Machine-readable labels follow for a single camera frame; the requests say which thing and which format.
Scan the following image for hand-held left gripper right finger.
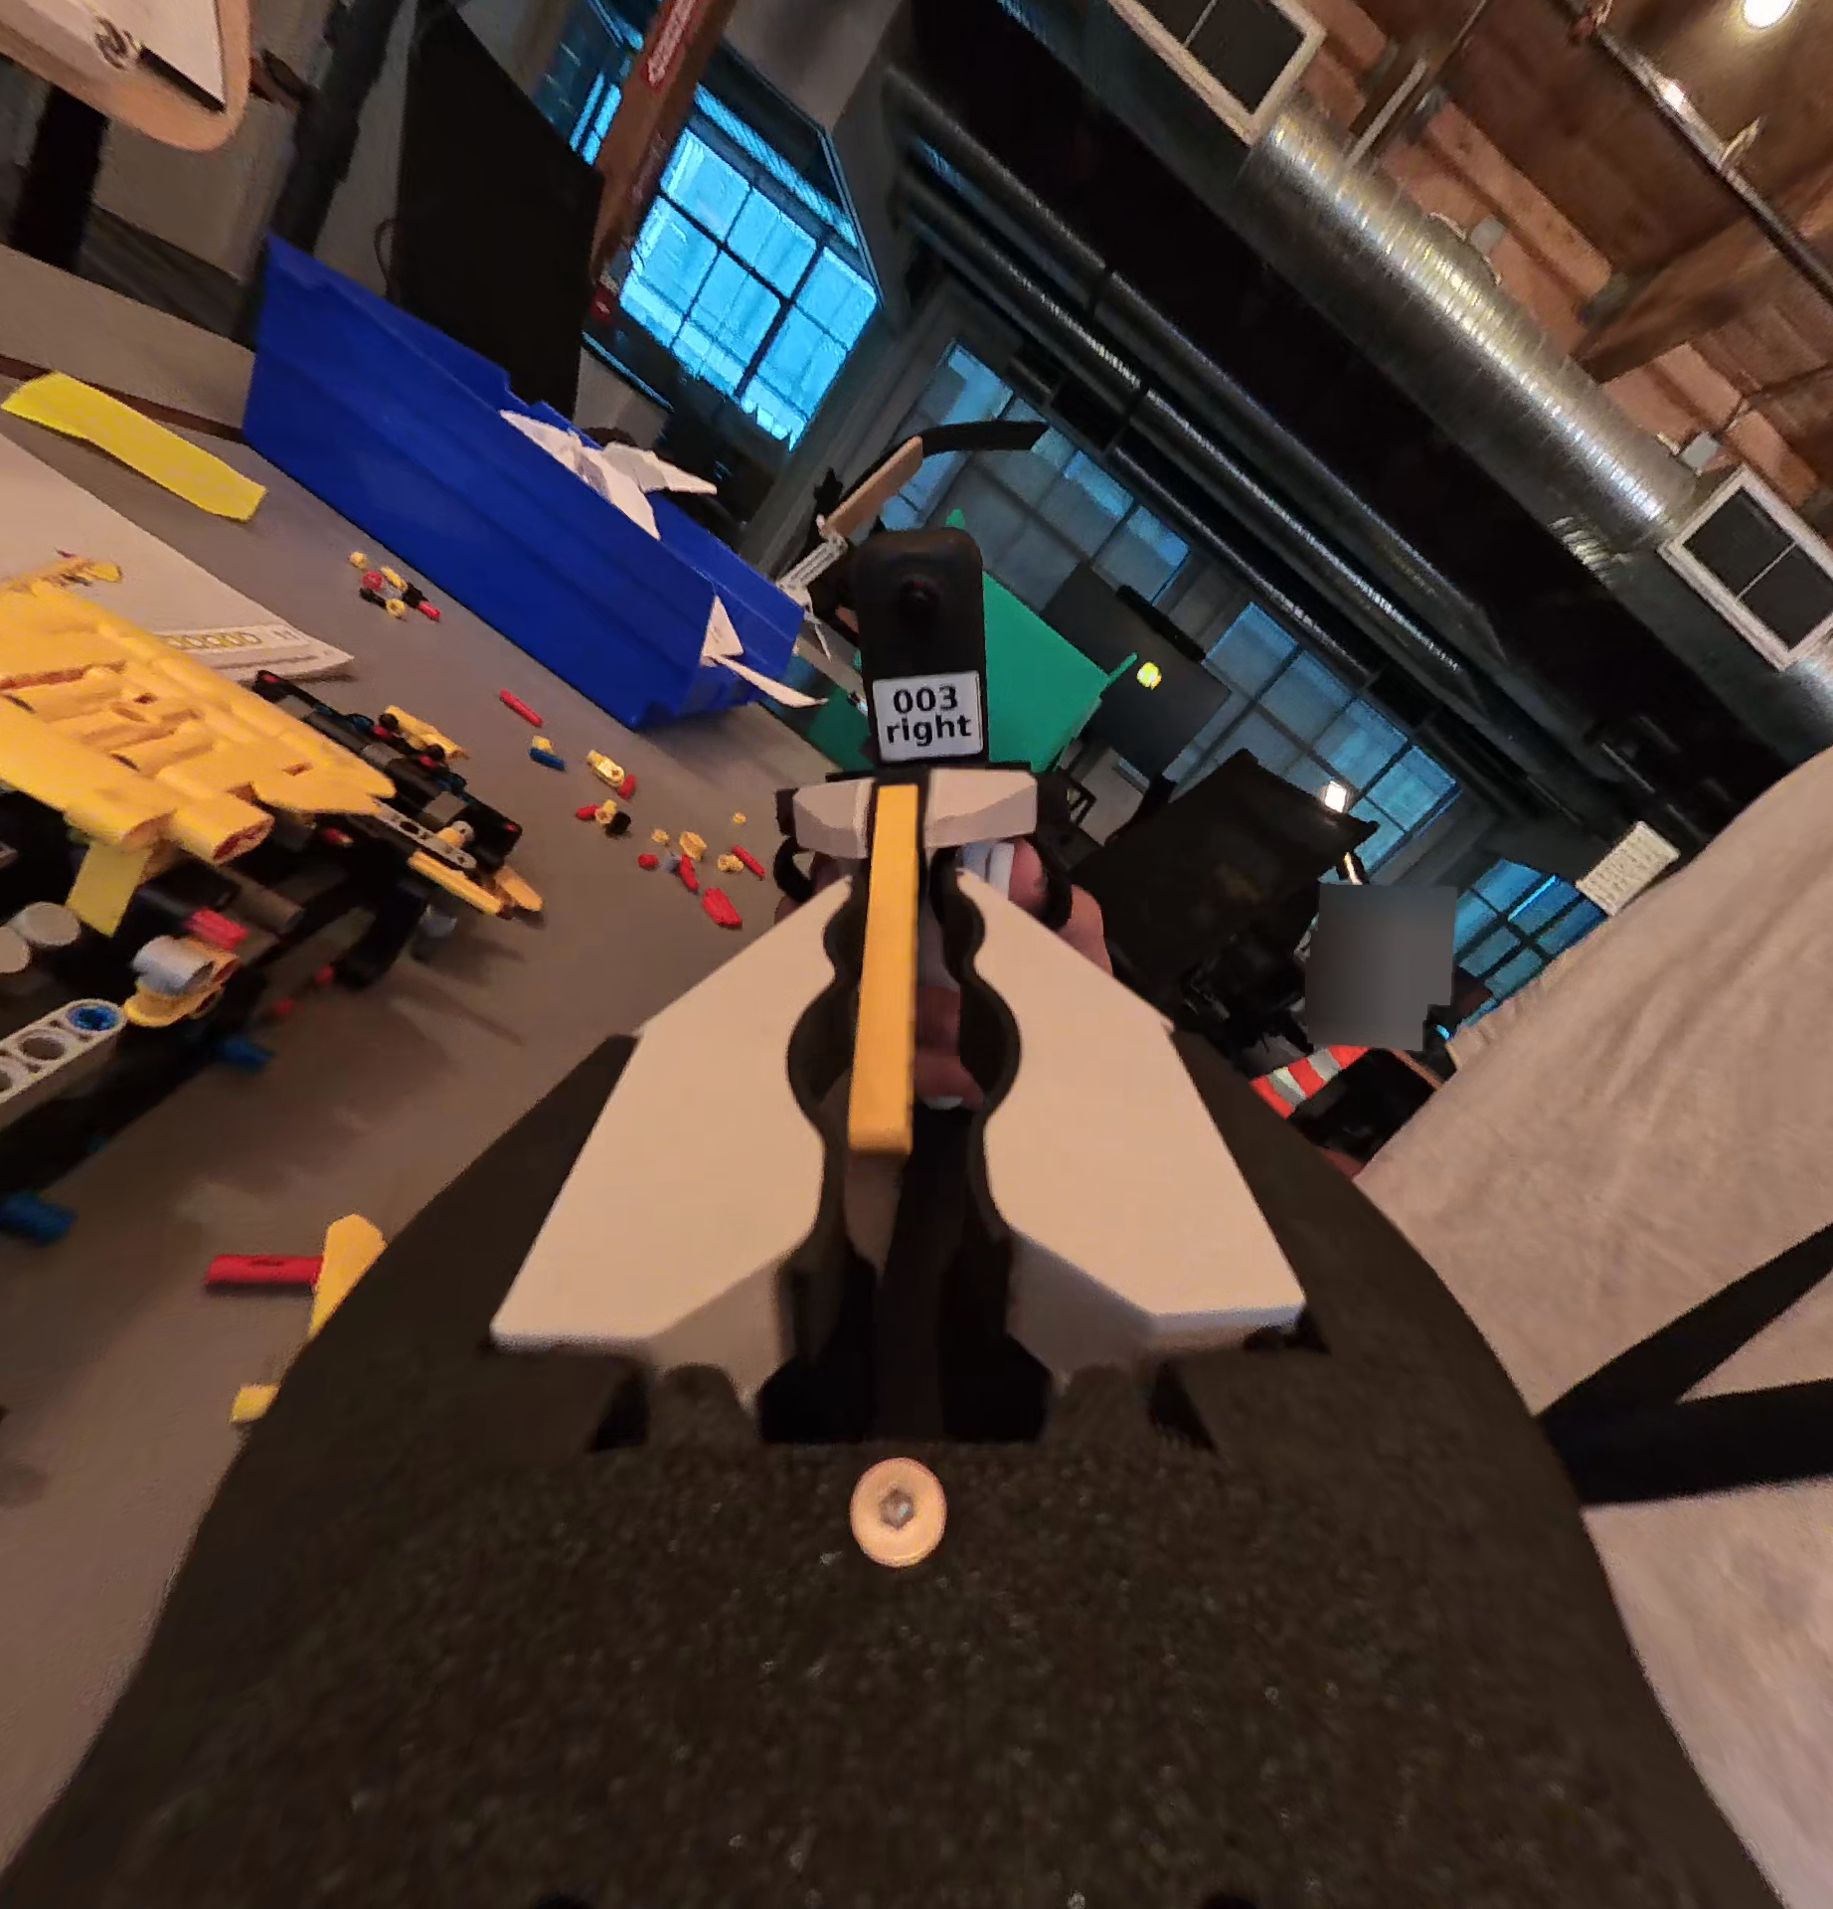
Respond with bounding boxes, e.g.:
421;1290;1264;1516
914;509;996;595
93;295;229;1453
914;872;1307;1435

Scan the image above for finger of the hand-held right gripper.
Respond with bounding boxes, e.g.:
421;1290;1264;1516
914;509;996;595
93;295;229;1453
919;767;1041;852
789;779;877;868

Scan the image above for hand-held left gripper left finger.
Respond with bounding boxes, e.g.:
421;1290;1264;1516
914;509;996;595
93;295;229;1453
491;872;880;1435

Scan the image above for long yellow holed beam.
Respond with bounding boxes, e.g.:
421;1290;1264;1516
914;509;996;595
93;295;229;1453
844;782;921;1157

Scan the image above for yellow curved arch piece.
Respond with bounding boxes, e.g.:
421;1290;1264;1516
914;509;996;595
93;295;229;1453
229;1212;389;1426

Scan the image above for yellow black toy car model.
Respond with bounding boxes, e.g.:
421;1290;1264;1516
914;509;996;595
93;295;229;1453
0;554;545;1240

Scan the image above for grey desk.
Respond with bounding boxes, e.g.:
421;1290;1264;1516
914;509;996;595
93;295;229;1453
0;230;857;1642

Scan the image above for wooden document stand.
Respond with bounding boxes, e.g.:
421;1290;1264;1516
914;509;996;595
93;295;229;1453
0;0;255;154
775;432;933;598

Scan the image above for scattered small toy pieces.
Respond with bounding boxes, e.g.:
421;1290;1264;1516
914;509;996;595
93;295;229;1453
346;549;769;934

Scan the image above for orange object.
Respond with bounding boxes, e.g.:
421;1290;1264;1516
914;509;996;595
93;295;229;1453
1251;1045;1372;1122

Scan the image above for blue storage bin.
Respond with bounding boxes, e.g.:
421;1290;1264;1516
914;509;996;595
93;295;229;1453
242;239;806;734

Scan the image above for black monitor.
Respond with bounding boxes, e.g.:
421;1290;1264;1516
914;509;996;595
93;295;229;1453
388;7;604;420

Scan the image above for yellow paper note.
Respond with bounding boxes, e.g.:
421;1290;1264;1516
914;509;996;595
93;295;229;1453
0;374;270;524

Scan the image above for building instruction booklet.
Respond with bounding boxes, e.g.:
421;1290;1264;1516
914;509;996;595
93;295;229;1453
0;402;356;686

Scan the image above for printed instruction sheet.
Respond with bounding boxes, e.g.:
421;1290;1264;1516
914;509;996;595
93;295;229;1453
0;0;229;110

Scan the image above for silver ventilation duct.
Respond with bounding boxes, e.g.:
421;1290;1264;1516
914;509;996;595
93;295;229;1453
1237;104;1833;719

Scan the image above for white duct vent grille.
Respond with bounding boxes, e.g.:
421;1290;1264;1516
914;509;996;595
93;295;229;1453
1110;0;1329;144
1659;470;1833;672

